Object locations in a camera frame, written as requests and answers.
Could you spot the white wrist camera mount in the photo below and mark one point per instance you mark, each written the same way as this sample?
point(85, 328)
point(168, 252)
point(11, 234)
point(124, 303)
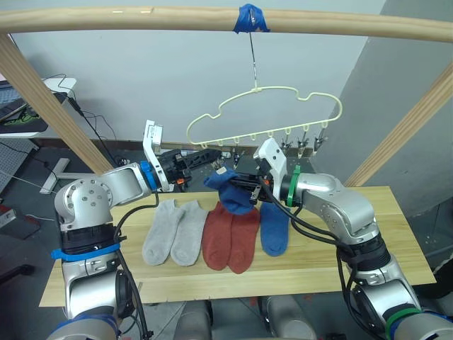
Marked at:
point(274, 157)
point(153, 148)

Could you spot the gray perforated board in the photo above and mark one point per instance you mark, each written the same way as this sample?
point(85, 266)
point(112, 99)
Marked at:
point(14, 159)

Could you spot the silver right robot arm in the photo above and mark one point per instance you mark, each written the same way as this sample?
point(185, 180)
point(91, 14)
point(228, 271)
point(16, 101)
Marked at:
point(336, 205)

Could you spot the gray sock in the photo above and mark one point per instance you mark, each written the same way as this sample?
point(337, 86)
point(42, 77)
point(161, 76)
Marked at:
point(159, 233)
point(187, 237)

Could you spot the laptop computer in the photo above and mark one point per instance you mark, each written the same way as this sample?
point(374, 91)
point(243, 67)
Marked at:
point(8, 102)

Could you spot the metal hanger clip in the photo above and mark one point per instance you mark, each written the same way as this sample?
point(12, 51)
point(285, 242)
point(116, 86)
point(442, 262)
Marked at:
point(287, 143)
point(320, 140)
point(303, 143)
point(235, 156)

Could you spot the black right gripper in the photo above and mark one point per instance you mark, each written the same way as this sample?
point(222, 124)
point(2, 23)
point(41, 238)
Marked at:
point(247, 166)

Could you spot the black and green mouse pad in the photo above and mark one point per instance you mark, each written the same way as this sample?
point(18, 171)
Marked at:
point(24, 122)

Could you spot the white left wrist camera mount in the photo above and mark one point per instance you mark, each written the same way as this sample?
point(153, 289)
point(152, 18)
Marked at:
point(153, 148)

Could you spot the wooden frame top rod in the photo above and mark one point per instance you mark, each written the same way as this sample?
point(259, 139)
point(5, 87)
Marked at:
point(106, 19)

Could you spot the white desk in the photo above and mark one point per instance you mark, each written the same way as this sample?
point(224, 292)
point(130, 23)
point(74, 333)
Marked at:
point(53, 85)

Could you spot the blue sock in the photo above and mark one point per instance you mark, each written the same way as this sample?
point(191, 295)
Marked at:
point(231, 198)
point(274, 230)

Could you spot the wooden frame slanted post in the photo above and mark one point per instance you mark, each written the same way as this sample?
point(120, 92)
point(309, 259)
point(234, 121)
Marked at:
point(53, 106)
point(407, 127)

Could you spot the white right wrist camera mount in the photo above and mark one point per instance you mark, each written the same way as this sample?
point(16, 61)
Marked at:
point(274, 157)

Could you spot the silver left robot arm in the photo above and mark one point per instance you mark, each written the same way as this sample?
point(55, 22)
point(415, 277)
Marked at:
point(88, 198)

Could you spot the blue tape on rod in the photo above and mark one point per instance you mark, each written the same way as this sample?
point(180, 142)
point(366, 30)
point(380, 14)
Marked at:
point(249, 19)

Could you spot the pale yellow clip hanger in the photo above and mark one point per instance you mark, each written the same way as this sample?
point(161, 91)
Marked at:
point(255, 90)

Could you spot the red sock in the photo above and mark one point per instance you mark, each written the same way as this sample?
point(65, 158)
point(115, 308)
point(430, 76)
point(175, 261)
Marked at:
point(244, 241)
point(217, 241)

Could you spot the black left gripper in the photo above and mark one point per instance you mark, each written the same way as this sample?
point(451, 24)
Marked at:
point(175, 166)

